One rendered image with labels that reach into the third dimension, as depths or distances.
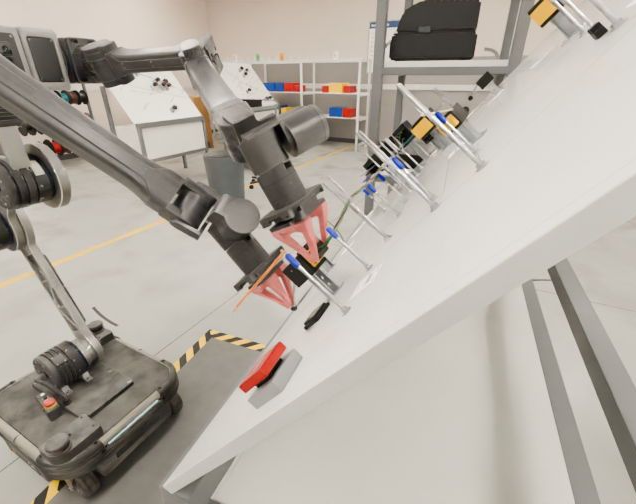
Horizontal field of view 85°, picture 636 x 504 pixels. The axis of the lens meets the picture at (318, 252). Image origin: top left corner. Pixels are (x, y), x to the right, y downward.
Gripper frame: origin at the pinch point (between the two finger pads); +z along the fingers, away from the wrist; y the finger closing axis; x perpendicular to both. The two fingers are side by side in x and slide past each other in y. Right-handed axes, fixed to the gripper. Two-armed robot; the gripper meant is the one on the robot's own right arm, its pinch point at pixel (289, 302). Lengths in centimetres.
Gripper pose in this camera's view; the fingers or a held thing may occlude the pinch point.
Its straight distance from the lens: 66.0
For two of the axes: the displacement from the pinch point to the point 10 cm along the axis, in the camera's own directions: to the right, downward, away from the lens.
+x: -6.3, 3.8, 6.7
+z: 6.2, 7.7, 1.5
